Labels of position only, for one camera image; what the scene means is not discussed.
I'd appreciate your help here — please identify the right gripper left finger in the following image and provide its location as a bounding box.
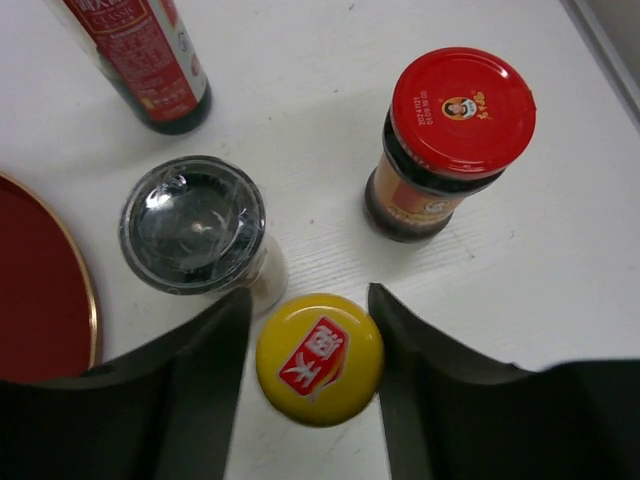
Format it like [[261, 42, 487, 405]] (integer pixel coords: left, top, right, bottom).
[[1, 288, 250, 479]]

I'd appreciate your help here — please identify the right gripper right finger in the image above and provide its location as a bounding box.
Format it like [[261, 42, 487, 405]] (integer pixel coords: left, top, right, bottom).
[[368, 283, 639, 479]]

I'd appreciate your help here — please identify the green-label sauce bottle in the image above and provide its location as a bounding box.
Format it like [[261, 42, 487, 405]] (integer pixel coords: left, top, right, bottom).
[[255, 293, 385, 428]]

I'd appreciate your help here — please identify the grey-lid pepper grinder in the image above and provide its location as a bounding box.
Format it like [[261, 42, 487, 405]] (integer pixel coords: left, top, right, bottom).
[[118, 155, 288, 315]]

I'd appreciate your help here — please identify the dark soy sauce bottle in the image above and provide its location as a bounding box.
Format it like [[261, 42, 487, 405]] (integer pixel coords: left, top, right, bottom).
[[47, 0, 212, 135]]

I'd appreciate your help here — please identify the round red lacquer tray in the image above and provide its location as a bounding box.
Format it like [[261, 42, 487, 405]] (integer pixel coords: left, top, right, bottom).
[[1, 175, 102, 383]]

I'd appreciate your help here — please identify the red-lid chili sauce jar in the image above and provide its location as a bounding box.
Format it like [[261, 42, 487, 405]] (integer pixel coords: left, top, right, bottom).
[[364, 47, 536, 243]]

